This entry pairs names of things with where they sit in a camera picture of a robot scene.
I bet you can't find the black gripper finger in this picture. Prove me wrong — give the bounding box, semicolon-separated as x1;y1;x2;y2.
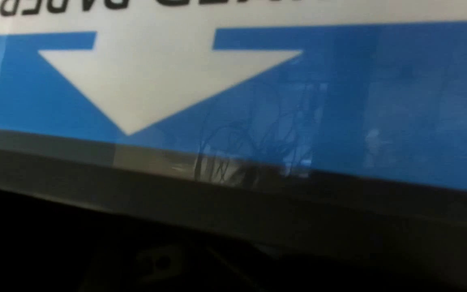
77;237;230;292

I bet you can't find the left black recycling bin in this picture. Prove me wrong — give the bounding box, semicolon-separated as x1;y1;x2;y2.
0;0;467;256

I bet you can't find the blue mixed paper sign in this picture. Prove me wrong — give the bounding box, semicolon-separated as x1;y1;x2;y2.
0;0;467;195

